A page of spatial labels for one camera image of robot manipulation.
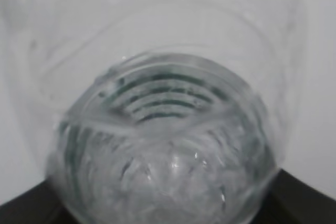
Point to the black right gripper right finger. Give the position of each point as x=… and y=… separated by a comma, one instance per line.
x=292, y=201

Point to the clear green-label water bottle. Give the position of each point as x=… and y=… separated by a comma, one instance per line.
x=155, y=111

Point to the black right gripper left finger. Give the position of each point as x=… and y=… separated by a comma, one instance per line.
x=36, y=206

